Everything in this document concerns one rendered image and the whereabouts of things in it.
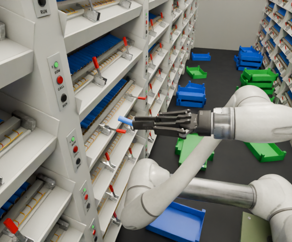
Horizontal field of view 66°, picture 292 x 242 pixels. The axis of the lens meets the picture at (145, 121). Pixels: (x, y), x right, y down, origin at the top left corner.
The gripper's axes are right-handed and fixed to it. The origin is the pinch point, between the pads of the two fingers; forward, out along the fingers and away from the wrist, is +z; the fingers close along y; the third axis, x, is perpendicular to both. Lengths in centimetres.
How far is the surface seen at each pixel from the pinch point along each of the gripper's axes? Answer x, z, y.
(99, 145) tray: 7.8, 17.2, 2.2
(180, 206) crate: 82, 0, -33
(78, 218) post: 20.3, 18.6, 22.2
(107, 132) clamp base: 6.7, 16.6, -4.2
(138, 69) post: -1, 16, -48
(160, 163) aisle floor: 82, 20, -70
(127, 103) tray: 7.6, 17.3, -28.4
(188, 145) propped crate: 77, 0, -87
